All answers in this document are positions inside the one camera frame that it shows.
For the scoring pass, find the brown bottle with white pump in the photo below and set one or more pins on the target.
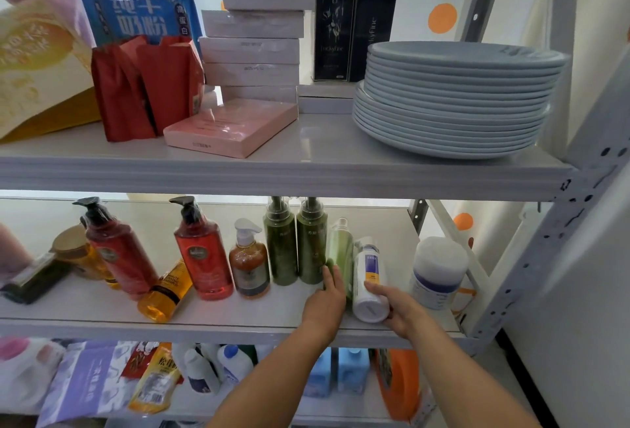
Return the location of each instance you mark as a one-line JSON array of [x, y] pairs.
[[249, 265]]

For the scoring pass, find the orange bottle with black label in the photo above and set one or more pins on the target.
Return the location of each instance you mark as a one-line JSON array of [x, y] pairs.
[[165, 294]]

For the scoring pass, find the person's left hand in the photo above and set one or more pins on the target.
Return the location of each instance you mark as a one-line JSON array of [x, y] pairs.
[[325, 309]]

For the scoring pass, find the person's right forearm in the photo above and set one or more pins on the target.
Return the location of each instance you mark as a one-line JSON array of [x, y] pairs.
[[462, 383]]

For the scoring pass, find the stack of grey plates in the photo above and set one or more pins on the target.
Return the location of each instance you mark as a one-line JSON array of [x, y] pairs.
[[457, 98]]

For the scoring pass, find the person's left fingers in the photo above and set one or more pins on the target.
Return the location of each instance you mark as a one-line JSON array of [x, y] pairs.
[[334, 279]]

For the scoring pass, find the light green bottle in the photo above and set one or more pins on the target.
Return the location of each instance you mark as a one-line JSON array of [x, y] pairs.
[[340, 248]]

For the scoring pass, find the plain black box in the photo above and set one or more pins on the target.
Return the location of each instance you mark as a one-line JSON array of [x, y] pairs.
[[375, 29]]

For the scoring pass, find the orange detergent jug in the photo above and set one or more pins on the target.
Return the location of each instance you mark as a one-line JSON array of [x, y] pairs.
[[401, 383]]

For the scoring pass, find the grey flat carton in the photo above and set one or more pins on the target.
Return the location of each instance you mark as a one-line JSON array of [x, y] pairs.
[[325, 98]]

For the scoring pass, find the white bottle with purple label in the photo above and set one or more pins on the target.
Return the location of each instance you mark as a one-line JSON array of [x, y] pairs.
[[369, 270]]

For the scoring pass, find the yellow refill pouch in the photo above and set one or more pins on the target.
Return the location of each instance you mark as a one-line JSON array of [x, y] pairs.
[[155, 383]]

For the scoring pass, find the red patterned packet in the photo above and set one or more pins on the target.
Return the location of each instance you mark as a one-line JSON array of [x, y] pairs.
[[140, 358]]

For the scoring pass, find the person's left forearm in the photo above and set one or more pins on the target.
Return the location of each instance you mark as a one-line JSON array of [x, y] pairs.
[[275, 383]]

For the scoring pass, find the white bottle with blue cap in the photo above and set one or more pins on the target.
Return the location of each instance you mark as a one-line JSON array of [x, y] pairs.
[[234, 363]]

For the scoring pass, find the stack of pale flat boxes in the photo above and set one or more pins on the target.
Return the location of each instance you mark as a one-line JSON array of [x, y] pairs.
[[256, 24]]

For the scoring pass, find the pink gift box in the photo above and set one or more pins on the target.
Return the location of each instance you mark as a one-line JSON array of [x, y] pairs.
[[231, 127]]

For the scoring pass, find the red bottle with black pump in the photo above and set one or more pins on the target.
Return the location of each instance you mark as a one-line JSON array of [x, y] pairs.
[[204, 260], [120, 260]]

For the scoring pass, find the pink and white bag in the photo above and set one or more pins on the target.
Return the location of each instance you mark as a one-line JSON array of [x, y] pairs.
[[24, 373]]

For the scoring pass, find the red foil packet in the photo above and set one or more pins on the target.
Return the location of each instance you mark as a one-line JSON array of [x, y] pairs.
[[120, 93], [172, 83]]

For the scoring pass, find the white bottle with dark label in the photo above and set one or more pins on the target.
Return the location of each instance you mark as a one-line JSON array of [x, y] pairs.
[[202, 373]]

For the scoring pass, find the white jar with blue label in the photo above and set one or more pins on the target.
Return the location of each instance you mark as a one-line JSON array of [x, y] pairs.
[[438, 270]]

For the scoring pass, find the dark flat bottle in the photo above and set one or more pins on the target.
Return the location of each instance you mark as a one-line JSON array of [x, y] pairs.
[[34, 280]]

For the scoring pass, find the person's right hand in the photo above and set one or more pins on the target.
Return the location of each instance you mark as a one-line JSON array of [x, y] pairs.
[[408, 314]]

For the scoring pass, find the black box with gold print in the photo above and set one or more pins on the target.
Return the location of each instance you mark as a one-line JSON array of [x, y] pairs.
[[334, 29]]

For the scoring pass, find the grey metal shelving rack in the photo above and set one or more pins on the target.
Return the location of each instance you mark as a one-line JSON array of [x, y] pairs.
[[305, 166]]

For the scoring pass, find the purple refill pouch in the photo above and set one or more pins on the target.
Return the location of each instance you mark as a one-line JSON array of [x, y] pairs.
[[83, 383]]

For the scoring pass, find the person's right thumb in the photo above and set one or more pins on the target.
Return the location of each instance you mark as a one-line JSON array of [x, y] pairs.
[[379, 288]]

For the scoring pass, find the dark green pump bottle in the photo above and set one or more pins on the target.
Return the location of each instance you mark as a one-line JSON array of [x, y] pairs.
[[280, 250], [311, 250]]

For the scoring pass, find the amber jar with gold lid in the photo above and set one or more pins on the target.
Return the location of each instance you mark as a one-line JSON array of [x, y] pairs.
[[71, 248]]

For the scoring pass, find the yellow snack bag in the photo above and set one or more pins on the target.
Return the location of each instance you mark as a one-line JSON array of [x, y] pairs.
[[39, 73]]

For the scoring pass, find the light blue bottle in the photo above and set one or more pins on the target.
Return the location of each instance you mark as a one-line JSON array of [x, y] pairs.
[[353, 371], [320, 376]]

